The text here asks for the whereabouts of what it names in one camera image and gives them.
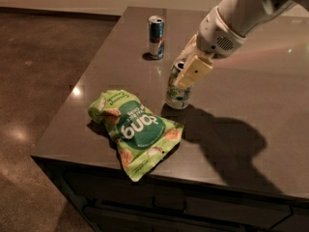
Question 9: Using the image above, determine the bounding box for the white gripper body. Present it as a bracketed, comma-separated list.
[196, 7, 246, 59]

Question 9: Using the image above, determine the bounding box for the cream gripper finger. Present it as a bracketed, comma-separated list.
[175, 55, 212, 89]
[176, 34, 201, 63]

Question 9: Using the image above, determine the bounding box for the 7up soda can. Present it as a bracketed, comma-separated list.
[166, 60, 192, 109]

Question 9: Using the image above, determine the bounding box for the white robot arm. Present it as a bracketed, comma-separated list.
[173, 0, 309, 88]

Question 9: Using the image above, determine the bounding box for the blue silver energy drink can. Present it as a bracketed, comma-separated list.
[149, 15, 165, 60]

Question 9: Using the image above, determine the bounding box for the green rice chip bag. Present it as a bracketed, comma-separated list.
[88, 90, 183, 182]

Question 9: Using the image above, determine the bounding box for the dark cabinet drawer front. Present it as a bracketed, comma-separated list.
[61, 169, 309, 232]

